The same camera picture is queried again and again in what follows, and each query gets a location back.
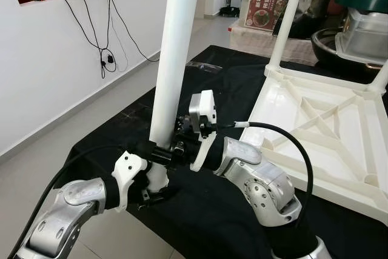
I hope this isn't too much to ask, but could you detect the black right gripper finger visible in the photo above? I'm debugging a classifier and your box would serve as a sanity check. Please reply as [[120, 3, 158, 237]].
[[136, 141, 176, 166]]

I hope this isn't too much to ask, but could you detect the white plastic children table top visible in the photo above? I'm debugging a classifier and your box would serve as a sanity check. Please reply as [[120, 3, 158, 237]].
[[239, 65, 388, 223]]

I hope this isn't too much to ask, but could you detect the black tablecloth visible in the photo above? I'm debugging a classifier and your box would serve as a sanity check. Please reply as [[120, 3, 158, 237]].
[[67, 44, 388, 259]]

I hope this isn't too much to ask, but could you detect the clear tape strip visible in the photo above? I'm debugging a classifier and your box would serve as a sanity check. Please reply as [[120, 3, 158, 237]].
[[188, 62, 222, 73]]

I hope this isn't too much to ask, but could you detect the red printed carton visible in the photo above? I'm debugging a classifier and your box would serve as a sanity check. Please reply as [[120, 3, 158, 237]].
[[244, 0, 290, 31]]

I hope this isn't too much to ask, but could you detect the black wok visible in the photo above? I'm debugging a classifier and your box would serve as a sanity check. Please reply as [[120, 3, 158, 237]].
[[311, 27, 380, 81]]

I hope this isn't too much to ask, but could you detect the clear plastic storage box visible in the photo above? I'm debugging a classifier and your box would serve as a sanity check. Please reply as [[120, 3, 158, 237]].
[[335, 7, 388, 62]]

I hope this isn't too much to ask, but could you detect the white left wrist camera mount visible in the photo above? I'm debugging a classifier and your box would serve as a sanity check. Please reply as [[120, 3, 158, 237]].
[[111, 151, 149, 212]]

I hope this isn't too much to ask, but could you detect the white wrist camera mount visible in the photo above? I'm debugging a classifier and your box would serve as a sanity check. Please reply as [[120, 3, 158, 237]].
[[111, 151, 149, 212], [188, 89, 218, 172]]

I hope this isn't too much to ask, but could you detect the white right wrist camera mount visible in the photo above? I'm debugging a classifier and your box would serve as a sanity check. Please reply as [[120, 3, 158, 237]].
[[188, 89, 218, 172]]

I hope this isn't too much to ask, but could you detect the thin wall power cable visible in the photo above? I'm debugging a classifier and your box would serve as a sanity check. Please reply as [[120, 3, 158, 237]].
[[61, 0, 119, 79], [106, 0, 161, 62]]

